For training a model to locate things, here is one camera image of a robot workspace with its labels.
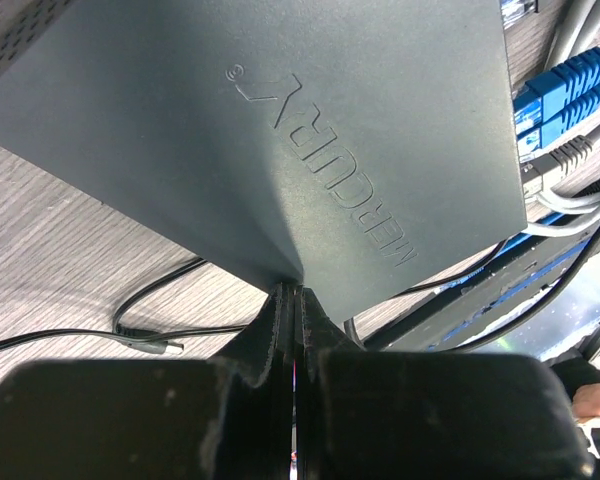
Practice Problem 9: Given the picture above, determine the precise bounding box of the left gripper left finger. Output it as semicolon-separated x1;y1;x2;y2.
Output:
0;285;296;479

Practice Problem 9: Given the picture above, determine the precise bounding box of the grey ethernet cable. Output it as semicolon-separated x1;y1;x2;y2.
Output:
519;0;600;236

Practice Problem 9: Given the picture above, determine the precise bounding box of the black network switch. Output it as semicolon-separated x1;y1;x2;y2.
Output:
0;1;526;321

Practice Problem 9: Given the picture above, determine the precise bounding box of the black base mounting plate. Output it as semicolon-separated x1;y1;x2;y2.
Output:
364;231;593;351

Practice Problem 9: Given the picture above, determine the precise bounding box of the bare human hand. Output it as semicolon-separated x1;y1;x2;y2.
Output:
572;383;600;419

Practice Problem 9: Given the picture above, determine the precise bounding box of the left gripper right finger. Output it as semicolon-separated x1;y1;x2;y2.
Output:
294;288;596;479

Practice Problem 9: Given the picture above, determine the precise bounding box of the black ethernet cable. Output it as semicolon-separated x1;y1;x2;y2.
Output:
344;134;600;351

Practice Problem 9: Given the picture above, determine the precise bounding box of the blue ethernet cable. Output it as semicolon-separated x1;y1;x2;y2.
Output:
512;42;600;124
514;79;600;156

